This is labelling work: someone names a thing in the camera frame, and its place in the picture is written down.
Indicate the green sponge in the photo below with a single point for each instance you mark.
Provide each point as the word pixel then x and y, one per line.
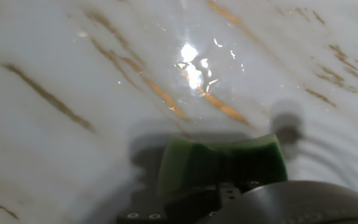
pixel 197 161

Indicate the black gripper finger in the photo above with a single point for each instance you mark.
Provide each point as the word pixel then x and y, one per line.
pixel 179 208

